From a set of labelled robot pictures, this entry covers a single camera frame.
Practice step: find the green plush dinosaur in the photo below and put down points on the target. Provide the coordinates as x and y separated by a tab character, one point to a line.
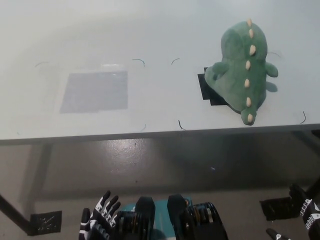
237	70

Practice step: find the black tape square marker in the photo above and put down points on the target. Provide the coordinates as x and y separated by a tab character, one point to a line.
203	87

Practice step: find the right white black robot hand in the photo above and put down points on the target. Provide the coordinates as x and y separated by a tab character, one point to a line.
311	217

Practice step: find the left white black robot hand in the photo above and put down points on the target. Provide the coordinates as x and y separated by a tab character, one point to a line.
100	215

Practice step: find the grey tape square marker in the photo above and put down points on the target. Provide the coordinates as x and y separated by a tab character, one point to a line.
95	91

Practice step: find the black teal robot torso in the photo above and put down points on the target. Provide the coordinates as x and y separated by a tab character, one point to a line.
177	220

